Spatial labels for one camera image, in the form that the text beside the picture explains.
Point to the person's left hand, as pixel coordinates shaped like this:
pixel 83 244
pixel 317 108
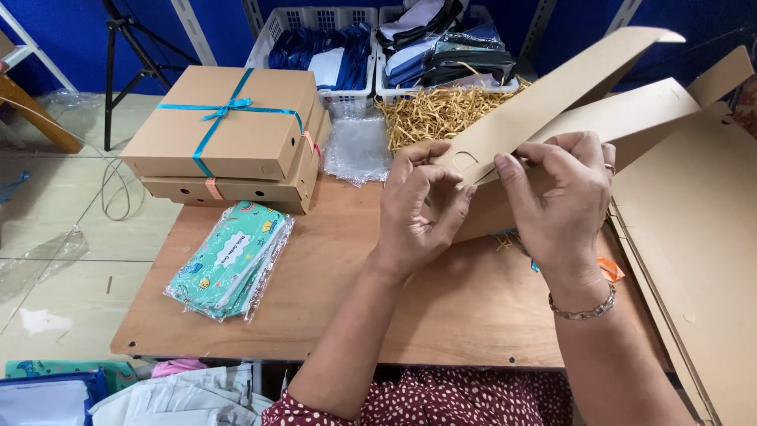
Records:
pixel 402 231

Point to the person's right hand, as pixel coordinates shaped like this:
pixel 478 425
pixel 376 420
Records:
pixel 562 219

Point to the brown cardboard box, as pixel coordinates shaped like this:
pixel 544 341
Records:
pixel 568 100

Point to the blue ribbon piece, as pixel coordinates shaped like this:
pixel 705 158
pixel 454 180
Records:
pixel 534 265

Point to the orange ribbon piece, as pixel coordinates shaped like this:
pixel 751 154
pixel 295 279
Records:
pixel 609 269

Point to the pile of clear plastic bags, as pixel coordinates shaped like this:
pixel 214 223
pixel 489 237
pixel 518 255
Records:
pixel 358 148

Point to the heap of shredded paper filler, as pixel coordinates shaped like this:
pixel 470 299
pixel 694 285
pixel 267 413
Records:
pixel 432 115

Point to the stack of flat cardboard sheets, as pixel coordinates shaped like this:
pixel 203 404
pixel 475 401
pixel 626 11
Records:
pixel 692 248

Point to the brown box with orange ribbon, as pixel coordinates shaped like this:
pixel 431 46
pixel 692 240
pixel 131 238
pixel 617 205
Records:
pixel 266 192

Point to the stack of teal wrapped pouches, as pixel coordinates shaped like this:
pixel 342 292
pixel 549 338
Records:
pixel 233 260

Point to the maroon dotted shirt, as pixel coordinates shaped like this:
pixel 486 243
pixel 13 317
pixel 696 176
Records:
pixel 449 399

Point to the white basket with dark pouches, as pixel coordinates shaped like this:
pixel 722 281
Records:
pixel 443 53

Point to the brown box with blue ribbon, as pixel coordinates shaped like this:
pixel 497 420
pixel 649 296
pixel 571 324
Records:
pixel 236 136

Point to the grey slotted shelf upright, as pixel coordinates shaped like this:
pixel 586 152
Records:
pixel 194 29
pixel 253 15
pixel 537 26
pixel 622 13

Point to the white basket with blue items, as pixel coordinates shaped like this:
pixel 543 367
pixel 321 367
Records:
pixel 319 53

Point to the pink cloth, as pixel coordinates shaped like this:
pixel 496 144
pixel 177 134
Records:
pixel 177 367

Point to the heap of white cloth bags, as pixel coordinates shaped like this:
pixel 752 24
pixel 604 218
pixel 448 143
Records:
pixel 189 399

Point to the black tripod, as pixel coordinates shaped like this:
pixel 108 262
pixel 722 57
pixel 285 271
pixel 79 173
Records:
pixel 127 53

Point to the teal printed pouch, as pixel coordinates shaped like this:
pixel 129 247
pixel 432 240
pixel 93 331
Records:
pixel 71 370

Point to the clear plastic sheet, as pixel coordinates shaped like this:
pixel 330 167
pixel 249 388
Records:
pixel 41 260

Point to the blue bag with white items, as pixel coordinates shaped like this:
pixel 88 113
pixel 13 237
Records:
pixel 41 402

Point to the white metal rack frame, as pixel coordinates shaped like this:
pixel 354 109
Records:
pixel 35 50

